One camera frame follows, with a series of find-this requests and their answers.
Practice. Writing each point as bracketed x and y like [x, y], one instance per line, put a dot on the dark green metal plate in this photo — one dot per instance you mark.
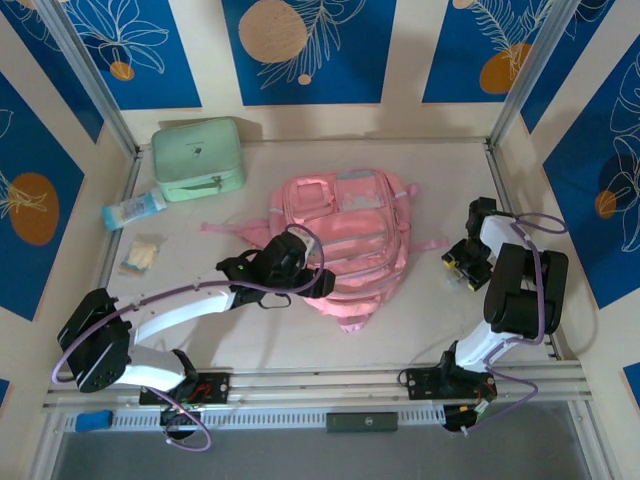
[362, 422]

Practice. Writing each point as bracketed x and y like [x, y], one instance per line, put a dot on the mint green zip pouch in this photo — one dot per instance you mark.
[195, 150]

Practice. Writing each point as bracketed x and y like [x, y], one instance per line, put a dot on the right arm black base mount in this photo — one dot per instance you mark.
[422, 382]

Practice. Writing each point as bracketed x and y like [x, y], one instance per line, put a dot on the pink school backpack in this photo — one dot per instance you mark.
[350, 235]

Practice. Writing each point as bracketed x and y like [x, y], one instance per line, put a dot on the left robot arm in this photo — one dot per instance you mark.
[175, 310]

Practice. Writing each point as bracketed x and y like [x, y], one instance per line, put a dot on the aluminium side rail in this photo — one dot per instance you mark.
[122, 215]
[510, 175]

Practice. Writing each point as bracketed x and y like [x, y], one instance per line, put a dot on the aluminium frame post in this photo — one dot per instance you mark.
[95, 85]
[530, 80]

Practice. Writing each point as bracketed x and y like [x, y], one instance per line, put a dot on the blue floral wall panel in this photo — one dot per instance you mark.
[470, 55]
[150, 55]
[320, 55]
[590, 200]
[60, 90]
[565, 70]
[35, 240]

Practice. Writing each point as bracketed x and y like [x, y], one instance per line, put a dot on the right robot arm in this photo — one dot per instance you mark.
[525, 290]

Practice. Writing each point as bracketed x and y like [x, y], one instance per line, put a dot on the blue foam block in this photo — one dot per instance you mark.
[93, 421]

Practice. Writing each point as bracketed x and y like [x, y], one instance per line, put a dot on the clear snack packet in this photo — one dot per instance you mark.
[140, 256]

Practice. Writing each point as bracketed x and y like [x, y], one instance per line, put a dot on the aluminium table edge rail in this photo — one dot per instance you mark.
[320, 382]

